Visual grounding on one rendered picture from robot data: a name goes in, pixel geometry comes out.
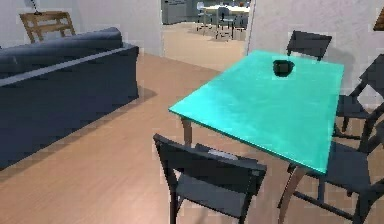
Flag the dark blue sofa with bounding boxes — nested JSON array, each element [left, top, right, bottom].
[[0, 26, 140, 171]]

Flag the wooden stand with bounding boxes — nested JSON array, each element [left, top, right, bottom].
[[19, 10, 77, 44]]

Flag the black dining chair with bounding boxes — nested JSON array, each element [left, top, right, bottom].
[[332, 54, 384, 140], [293, 103, 384, 224], [152, 133, 268, 224], [286, 30, 333, 62]]

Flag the turquoise dining table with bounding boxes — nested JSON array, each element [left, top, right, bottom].
[[168, 49, 345, 224]]

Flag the grey chair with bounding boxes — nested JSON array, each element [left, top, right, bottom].
[[214, 6, 236, 40]]

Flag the black bowl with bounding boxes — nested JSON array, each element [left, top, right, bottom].
[[272, 59, 296, 78]]

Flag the grey kitchen cabinet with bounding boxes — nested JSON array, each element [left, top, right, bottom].
[[161, 0, 188, 26]]

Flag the white dining table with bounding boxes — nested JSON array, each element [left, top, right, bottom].
[[200, 4, 251, 33]]

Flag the black lamp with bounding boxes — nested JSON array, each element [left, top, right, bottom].
[[30, 0, 43, 16]]

